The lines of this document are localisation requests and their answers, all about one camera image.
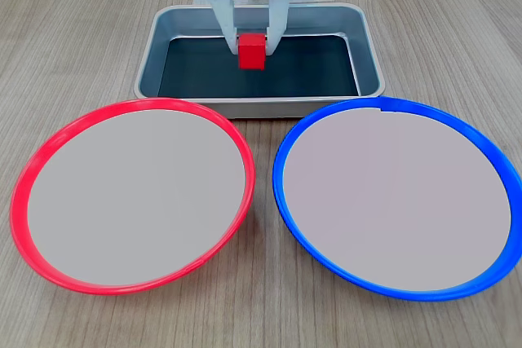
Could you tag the red cube block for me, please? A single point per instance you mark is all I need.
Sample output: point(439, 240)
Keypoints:
point(252, 52)

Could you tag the black tray liner mat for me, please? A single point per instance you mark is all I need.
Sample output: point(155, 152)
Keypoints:
point(310, 67)

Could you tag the silver metal tray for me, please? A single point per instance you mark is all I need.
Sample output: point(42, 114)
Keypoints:
point(371, 62)

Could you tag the red-rimmed white dish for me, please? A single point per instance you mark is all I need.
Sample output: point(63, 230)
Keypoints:
point(134, 201)

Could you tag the blue-rimmed white dish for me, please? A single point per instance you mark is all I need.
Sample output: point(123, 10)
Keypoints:
point(399, 201)

